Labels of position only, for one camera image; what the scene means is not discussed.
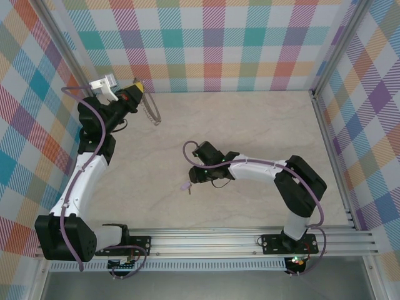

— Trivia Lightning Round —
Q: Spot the aluminium side rail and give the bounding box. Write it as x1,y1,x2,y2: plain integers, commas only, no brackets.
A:
312,90,359,231

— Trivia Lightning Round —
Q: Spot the aluminium frame post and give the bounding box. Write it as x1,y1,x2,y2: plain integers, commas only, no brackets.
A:
33,0,96,94
311,0,370,96

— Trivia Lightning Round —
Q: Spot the purple key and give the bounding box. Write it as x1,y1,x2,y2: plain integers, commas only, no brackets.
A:
179,180,194,196

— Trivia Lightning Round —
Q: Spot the circuit board with orange connector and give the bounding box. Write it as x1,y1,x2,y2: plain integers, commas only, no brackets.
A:
286,255,309,267

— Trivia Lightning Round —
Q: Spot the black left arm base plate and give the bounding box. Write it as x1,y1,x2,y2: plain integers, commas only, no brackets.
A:
124,235,153,256

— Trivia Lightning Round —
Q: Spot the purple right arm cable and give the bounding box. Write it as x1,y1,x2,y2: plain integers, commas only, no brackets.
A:
182,140,328,276

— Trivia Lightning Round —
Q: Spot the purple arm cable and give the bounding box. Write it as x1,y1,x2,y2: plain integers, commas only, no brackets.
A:
182,140,328,276
61,86,148,280

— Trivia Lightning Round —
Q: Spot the aluminium frame beam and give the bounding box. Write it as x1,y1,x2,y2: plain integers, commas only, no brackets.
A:
27,257,51,300
361,254,384,300

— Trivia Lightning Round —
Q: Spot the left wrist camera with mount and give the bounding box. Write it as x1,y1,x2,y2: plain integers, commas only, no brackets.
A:
89,73,119,101

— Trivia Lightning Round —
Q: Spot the small black circuit board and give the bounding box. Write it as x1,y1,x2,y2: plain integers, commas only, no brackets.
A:
107,255,139,271

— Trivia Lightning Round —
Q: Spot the white slotted cable duct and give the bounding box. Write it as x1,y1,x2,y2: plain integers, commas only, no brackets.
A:
49,257,287,272

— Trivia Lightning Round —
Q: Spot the grey metal sheet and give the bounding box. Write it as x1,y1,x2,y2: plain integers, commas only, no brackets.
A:
40,270,376,300

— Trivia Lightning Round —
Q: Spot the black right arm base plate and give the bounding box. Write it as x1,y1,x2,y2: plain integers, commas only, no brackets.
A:
260,232,319,255

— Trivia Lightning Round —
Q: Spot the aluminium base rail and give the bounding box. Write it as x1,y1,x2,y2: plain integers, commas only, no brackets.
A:
33,227,381,259

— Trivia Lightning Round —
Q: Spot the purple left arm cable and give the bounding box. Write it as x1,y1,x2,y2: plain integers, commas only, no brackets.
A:
61,86,148,280

